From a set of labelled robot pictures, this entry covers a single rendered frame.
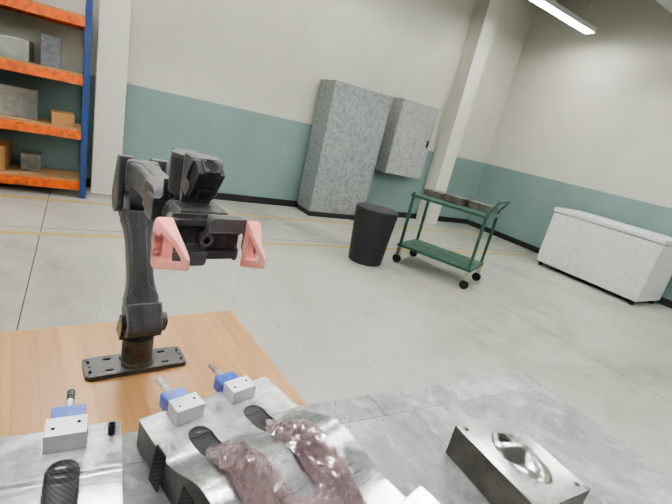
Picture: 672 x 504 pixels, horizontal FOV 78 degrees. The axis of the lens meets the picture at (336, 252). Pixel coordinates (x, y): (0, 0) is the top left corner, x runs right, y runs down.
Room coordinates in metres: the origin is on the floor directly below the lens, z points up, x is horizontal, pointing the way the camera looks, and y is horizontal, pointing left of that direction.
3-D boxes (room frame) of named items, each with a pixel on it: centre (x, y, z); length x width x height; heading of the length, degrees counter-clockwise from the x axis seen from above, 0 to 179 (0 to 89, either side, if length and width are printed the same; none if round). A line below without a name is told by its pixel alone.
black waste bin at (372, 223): (4.51, -0.34, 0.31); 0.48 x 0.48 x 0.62
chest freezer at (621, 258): (6.03, -3.85, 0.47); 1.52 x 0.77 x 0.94; 34
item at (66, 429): (0.49, 0.33, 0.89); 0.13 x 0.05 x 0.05; 31
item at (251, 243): (0.53, 0.13, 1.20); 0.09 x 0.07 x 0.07; 39
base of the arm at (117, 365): (0.77, 0.37, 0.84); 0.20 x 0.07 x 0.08; 129
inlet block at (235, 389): (0.71, 0.16, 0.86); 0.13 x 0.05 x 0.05; 49
